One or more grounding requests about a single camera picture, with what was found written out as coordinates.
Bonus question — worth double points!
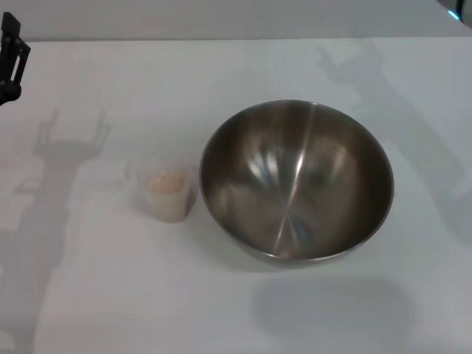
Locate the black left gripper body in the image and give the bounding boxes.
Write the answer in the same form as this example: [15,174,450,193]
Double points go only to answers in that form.
[0,79,23,107]

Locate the white rice grains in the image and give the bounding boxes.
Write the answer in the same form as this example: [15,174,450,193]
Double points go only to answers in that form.
[146,170,187,194]

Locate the clear plastic measuring cup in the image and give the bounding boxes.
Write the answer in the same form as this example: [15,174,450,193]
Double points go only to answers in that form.
[127,162,198,224]

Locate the stainless steel mixing bowl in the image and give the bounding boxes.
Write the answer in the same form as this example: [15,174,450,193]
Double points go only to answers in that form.
[198,99,395,268]

